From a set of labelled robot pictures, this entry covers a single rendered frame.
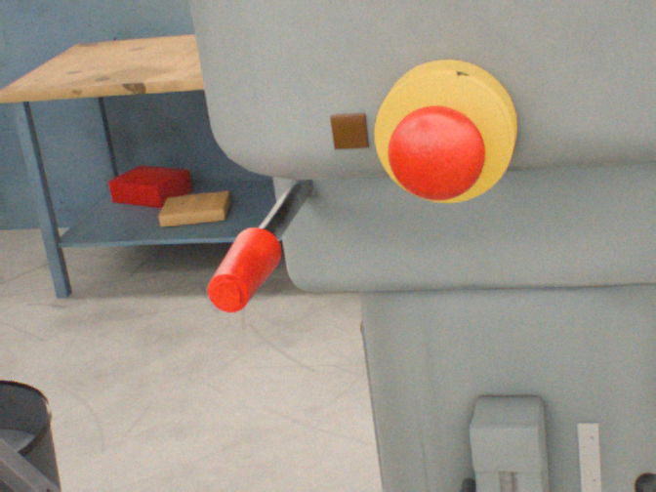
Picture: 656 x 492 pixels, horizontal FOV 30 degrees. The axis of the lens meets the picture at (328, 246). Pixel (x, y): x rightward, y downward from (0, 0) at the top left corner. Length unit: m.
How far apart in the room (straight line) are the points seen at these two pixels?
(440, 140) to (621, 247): 0.19
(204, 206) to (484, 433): 4.30
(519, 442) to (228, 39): 0.30
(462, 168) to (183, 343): 4.02
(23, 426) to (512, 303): 2.42
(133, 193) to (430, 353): 4.57
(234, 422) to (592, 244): 3.30
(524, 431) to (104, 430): 3.38
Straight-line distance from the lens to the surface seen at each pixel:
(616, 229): 0.66
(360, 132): 0.55
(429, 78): 0.52
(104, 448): 3.94
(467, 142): 0.50
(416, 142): 0.50
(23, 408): 3.04
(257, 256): 0.57
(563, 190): 0.65
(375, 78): 0.55
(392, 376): 0.76
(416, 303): 0.73
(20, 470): 0.50
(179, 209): 5.00
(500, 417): 0.72
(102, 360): 4.50
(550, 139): 0.54
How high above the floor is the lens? 1.92
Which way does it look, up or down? 22 degrees down
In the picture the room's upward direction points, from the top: 8 degrees counter-clockwise
